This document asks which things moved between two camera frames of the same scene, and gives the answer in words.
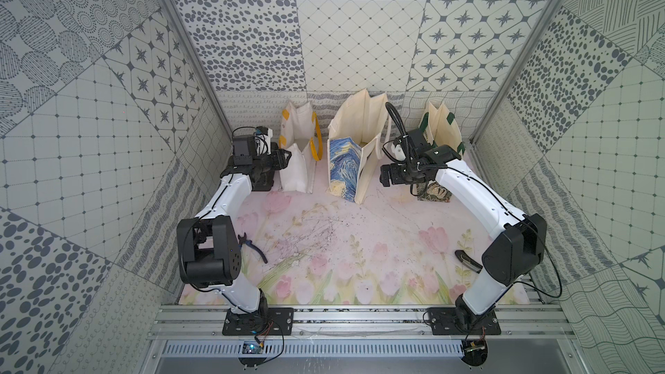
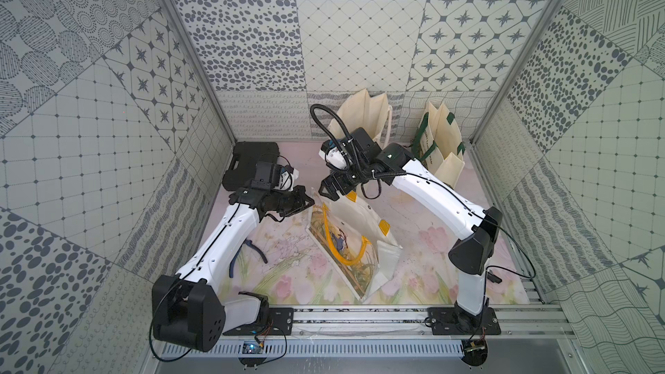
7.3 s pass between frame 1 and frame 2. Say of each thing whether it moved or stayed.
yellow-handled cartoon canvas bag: moved
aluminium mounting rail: stayed
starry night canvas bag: stayed
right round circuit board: stayed
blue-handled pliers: stayed
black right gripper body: moved
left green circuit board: stayed
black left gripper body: moved
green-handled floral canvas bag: stayed
